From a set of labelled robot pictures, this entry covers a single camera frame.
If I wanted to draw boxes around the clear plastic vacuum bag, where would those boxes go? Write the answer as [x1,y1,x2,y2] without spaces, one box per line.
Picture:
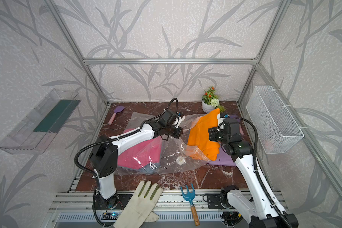
[118,114,211,175]

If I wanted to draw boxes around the lilac trousers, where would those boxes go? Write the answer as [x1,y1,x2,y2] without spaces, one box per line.
[207,114,241,167]

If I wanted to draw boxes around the orange trousers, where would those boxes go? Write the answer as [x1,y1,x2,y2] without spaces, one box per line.
[187,108,220,161]

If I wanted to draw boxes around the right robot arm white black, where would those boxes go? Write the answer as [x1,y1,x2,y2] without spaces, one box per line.
[208,116,299,228]

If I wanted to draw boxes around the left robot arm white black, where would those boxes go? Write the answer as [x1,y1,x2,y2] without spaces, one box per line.
[89,120,183,200]

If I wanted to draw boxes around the pink folded garment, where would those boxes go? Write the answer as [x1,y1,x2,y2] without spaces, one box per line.
[117,136,162,173]

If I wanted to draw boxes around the white pot artificial plant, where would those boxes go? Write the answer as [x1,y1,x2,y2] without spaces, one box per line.
[202,86,226,113]

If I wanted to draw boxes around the purple spatula left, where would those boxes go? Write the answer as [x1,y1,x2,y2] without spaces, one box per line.
[107,105,124,125]

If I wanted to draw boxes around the white gardening glove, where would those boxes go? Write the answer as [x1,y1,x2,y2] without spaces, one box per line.
[114,180,163,228]

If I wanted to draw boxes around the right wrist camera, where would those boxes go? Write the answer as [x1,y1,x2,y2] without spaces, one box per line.
[217,113,230,126]

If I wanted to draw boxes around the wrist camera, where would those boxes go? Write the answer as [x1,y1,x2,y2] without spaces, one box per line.
[159,110,184,126]
[217,113,230,126]

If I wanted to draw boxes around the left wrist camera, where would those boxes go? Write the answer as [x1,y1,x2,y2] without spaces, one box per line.
[159,110,184,126]

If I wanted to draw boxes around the white wire mesh basket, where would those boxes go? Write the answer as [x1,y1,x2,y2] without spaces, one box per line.
[246,85,305,154]

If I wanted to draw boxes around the blue hand rake wooden handle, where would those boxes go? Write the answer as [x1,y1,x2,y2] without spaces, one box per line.
[181,184,200,226]

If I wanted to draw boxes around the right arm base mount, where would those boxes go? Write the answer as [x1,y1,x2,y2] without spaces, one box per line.
[202,185,239,210]

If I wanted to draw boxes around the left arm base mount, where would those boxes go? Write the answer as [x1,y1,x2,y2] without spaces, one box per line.
[92,194,133,211]

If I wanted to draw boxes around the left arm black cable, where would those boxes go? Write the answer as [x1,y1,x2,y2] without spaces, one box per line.
[74,97,180,227]

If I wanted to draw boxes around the clear plastic wall shelf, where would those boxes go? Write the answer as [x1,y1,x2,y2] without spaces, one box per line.
[0,89,81,155]

